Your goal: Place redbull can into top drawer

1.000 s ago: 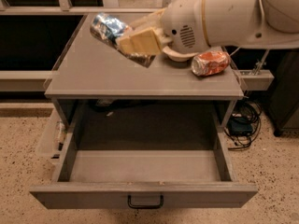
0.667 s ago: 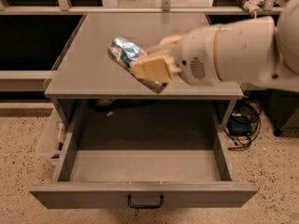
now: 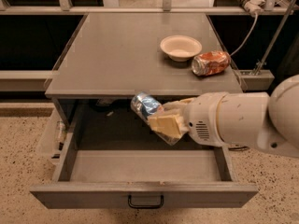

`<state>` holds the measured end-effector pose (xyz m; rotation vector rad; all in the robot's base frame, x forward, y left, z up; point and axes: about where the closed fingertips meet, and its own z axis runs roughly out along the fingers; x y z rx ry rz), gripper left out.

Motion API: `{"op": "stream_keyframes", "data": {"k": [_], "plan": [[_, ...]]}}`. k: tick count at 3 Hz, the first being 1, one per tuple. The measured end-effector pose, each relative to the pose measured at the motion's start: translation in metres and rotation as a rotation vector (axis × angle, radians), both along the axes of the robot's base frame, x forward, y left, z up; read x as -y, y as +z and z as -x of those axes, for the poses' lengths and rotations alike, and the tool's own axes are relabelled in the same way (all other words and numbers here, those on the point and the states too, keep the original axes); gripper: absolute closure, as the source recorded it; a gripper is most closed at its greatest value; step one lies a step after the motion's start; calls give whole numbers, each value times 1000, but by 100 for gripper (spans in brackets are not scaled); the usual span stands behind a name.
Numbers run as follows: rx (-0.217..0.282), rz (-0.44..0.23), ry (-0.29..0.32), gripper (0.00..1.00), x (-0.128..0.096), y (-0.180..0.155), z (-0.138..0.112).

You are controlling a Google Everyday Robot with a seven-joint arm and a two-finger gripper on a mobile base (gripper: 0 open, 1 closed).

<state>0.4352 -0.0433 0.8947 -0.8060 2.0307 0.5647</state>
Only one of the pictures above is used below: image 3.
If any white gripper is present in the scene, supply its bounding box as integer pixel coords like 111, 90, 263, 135
148, 92, 227, 147

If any white paper bowl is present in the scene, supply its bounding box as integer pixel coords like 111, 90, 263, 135
160, 35, 202, 62

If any crushed red soda can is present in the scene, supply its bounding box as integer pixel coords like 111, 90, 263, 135
192, 50, 231, 77

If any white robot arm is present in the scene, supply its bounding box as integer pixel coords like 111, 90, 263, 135
148, 75, 299, 158

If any crushed blue silver redbull can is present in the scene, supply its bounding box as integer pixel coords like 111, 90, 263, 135
130, 92, 178, 146

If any grey metal drawer cabinet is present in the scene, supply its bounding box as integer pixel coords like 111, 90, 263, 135
43, 12, 245, 133

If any white power strip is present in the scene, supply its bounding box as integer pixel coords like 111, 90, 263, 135
236, 0, 263, 15

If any white power cable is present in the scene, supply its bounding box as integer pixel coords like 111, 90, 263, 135
229, 11, 260, 58

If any open grey top drawer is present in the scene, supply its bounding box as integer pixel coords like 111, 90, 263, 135
30, 103, 258, 209

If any black drawer handle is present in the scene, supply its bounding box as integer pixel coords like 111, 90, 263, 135
127, 195, 164, 209

